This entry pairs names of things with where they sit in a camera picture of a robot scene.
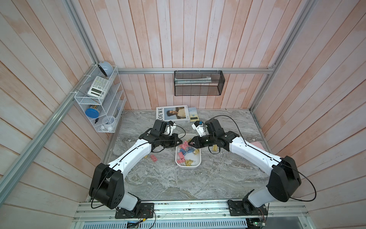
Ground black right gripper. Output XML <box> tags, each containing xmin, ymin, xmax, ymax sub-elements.
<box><xmin>187</xmin><ymin>135</ymin><xmax>217</xmax><ymax>149</ymax></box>

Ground pink binder clip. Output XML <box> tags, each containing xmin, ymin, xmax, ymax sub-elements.
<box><xmin>150</xmin><ymin>155</ymin><xmax>158</xmax><ymax>162</ymax></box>

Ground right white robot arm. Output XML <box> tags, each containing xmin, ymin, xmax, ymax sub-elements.
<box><xmin>189</xmin><ymin>118</ymin><xmax>301</xmax><ymax>213</ymax></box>

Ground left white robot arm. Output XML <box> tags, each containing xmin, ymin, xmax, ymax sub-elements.
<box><xmin>89</xmin><ymin>120</ymin><xmax>183</xmax><ymax>211</ymax></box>

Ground white storage box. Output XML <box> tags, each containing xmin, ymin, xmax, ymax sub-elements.
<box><xmin>175</xmin><ymin>134</ymin><xmax>202</xmax><ymax>169</ymax></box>

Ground white LOEWE book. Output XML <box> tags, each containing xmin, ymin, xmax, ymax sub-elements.
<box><xmin>156</xmin><ymin>105</ymin><xmax>190</xmax><ymax>124</ymax></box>

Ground yellow blue calculator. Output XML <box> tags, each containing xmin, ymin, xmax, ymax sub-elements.
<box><xmin>188</xmin><ymin>107</ymin><xmax>199</xmax><ymax>122</ymax></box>

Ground papers in mesh basket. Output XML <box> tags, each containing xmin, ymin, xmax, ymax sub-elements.
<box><xmin>174</xmin><ymin>77</ymin><xmax>213</xmax><ymax>85</ymax></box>

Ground blue lid container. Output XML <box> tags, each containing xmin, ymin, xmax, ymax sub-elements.
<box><xmin>85</xmin><ymin>105</ymin><xmax>101</xmax><ymax>119</ymax></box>

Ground white calculator on shelf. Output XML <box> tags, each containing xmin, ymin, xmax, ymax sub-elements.
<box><xmin>87</xmin><ymin>76</ymin><xmax>112</xmax><ymax>100</ymax></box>

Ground black mesh wall basket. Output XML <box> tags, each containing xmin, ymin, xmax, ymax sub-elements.
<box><xmin>173</xmin><ymin>70</ymin><xmax>226</xmax><ymax>96</ymax></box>

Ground white wire shelf rack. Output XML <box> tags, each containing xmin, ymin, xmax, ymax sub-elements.
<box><xmin>74</xmin><ymin>65</ymin><xmax>127</xmax><ymax>133</ymax></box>

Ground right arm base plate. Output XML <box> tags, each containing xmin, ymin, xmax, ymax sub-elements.
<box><xmin>227</xmin><ymin>200</ymin><xmax>268</xmax><ymax>217</ymax></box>

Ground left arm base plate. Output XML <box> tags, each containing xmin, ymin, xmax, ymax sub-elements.
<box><xmin>115</xmin><ymin>202</ymin><xmax>154</xmax><ymax>219</ymax></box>

